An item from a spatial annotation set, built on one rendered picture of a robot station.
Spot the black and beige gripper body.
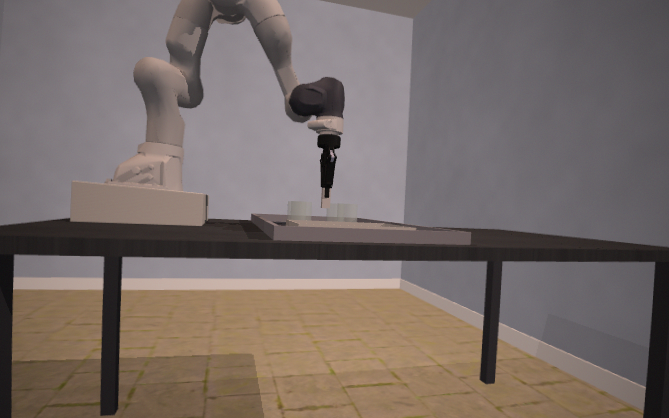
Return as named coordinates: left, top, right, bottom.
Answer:
left=317, top=134, right=341, bottom=164

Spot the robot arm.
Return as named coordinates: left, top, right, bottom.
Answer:
left=105, top=0, right=345, bottom=191

